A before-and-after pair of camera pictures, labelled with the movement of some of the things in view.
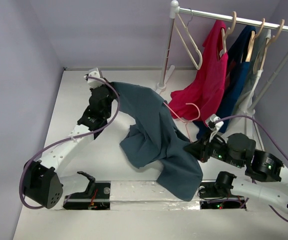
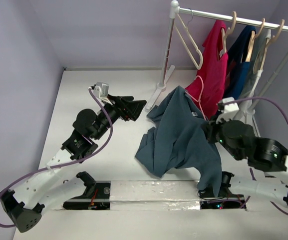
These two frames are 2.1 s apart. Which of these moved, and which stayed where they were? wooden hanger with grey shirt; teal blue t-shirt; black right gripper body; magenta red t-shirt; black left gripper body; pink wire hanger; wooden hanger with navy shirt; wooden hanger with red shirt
Moved: teal blue t-shirt; black left gripper body; black right gripper body; pink wire hanger
Stayed: magenta red t-shirt; wooden hanger with red shirt; wooden hanger with grey shirt; wooden hanger with navy shirt
